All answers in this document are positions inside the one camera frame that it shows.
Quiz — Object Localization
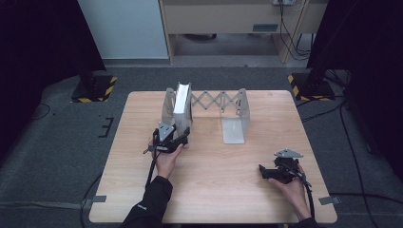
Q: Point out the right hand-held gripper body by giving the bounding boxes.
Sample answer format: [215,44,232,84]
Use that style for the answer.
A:
[273,148,304,184]

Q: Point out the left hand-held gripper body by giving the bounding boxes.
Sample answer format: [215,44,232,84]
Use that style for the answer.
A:
[147,121,183,155]

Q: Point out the white book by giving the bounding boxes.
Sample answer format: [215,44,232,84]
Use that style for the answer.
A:
[172,82,194,148]

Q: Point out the expandable metal bookend rack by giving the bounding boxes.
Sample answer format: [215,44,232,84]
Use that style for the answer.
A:
[161,86,252,145]

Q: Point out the person's right hand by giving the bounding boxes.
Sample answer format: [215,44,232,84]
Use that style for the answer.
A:
[268,173,311,209]

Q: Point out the person's left hand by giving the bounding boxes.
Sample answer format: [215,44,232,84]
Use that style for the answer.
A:
[151,143,184,180]

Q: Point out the black stand with striped base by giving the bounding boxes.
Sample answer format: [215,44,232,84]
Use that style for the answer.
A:
[70,63,119,105]
[287,67,336,103]

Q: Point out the white cabinet panel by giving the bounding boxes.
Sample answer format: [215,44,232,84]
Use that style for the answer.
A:
[77,0,170,61]

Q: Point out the light wooden desk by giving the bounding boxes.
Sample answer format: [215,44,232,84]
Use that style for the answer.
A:
[158,0,330,65]

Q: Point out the black curtain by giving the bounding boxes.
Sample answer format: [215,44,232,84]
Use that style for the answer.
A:
[0,0,107,161]
[305,0,403,182]

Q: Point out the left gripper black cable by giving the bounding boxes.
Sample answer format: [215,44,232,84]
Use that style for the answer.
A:
[79,127,162,228]

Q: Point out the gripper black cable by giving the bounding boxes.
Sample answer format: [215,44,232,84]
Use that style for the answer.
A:
[79,127,162,228]
[284,165,317,220]

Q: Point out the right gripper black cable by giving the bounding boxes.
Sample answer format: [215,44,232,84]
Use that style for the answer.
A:
[284,165,317,220]

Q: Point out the thin black floor cable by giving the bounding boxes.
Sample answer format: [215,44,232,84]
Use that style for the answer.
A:
[29,102,52,122]

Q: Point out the hanging black cables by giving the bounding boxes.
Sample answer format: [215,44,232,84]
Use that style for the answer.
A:
[278,0,314,62]

